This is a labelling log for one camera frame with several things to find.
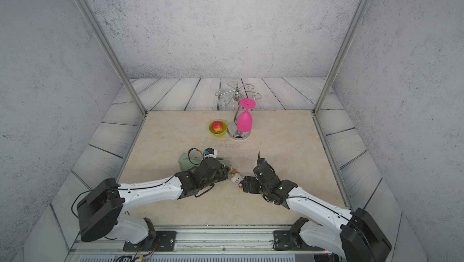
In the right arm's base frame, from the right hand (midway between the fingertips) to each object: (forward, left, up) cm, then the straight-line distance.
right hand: (249, 183), depth 83 cm
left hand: (+3, +7, +5) cm, 9 cm away
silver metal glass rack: (+37, +7, +21) cm, 43 cm away
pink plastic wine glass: (+26, +2, +13) cm, 29 cm away
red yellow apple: (+34, +18, 0) cm, 38 cm away
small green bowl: (+33, +14, -3) cm, 36 cm away
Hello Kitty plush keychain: (+4, +6, -2) cm, 7 cm away
